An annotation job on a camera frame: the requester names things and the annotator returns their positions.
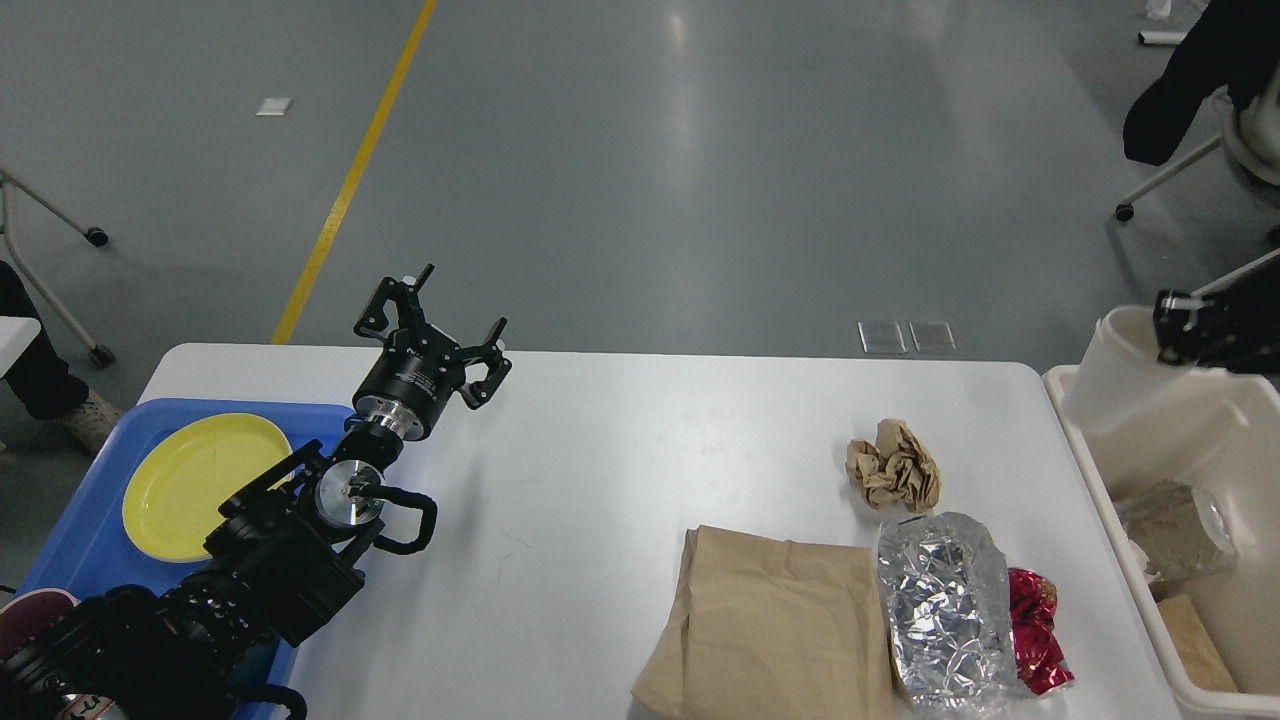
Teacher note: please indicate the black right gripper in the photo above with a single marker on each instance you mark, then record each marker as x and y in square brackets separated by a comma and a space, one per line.
[1222, 329]

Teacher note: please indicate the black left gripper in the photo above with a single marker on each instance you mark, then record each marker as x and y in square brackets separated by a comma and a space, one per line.
[412, 382]

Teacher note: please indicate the white paper cup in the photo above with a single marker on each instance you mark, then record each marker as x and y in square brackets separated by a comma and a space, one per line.
[1120, 372]

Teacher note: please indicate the yellow plate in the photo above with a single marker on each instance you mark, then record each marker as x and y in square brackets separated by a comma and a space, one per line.
[171, 503]

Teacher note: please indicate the brown paper ball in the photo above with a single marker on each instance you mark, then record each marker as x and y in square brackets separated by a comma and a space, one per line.
[895, 469]

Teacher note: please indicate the red snack wrapper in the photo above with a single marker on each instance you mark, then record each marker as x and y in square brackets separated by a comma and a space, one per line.
[1040, 661]

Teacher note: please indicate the silver foil bag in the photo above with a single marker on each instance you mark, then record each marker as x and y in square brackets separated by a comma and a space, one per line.
[944, 592]

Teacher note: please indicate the dark teal mug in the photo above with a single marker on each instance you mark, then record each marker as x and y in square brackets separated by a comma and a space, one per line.
[257, 664]

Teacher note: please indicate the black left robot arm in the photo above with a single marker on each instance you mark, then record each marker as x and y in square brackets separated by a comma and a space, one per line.
[283, 560]

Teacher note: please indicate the white plastic bin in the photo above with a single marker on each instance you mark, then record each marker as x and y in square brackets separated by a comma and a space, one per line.
[1216, 431]

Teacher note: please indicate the white office chair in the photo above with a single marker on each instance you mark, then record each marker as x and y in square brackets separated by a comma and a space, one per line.
[1247, 142]

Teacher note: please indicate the clear plastic bag in bin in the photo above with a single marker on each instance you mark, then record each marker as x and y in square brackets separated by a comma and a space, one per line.
[1177, 531]

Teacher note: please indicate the right floor outlet cover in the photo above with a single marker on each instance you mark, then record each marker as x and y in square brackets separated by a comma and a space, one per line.
[933, 338]

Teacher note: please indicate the floor outlet cover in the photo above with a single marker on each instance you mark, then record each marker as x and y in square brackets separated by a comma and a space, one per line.
[882, 338]
[933, 338]

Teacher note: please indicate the brown cardboard piece in bin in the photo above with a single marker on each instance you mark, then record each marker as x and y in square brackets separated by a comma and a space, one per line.
[1199, 655]

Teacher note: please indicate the white rolling rack leg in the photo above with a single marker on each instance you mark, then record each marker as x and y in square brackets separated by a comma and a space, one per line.
[37, 265]

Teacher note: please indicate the left floor outlet cover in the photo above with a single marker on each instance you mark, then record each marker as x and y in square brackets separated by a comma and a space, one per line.
[882, 338]

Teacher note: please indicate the person's foot in shoe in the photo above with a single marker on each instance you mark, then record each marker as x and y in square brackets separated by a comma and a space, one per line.
[50, 393]

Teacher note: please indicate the blue plastic tray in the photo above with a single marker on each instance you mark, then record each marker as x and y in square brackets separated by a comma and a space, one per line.
[89, 552]

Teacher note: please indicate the brown paper bag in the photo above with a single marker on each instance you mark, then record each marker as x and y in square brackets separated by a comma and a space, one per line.
[768, 629]

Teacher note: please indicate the pink mug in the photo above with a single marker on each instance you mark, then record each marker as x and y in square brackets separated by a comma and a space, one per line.
[31, 614]

